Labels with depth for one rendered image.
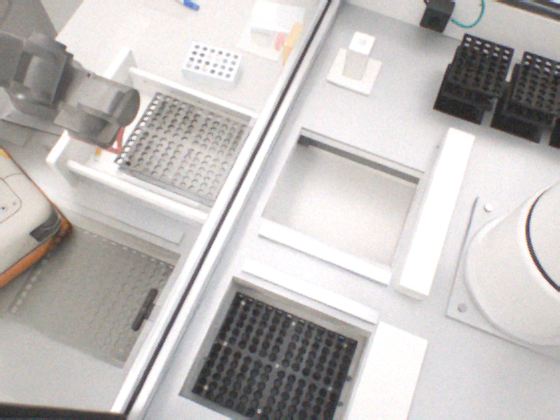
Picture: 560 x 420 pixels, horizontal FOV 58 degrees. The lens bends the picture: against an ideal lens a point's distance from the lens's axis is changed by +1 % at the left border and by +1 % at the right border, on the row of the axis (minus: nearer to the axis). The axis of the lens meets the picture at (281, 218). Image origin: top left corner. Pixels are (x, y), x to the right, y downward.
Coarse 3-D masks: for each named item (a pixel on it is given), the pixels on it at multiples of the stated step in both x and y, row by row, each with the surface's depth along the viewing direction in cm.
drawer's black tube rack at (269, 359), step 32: (256, 320) 84; (288, 320) 87; (224, 352) 82; (256, 352) 82; (288, 352) 85; (320, 352) 82; (352, 352) 83; (224, 384) 83; (256, 384) 80; (288, 384) 83; (320, 384) 80; (256, 416) 78; (288, 416) 81; (320, 416) 79
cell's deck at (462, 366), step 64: (320, 64) 99; (384, 64) 100; (512, 64) 101; (320, 128) 94; (384, 128) 94; (448, 128) 95; (256, 192) 88; (512, 192) 90; (256, 256) 83; (448, 256) 85; (384, 320) 80; (448, 320) 81; (448, 384) 77; (512, 384) 77
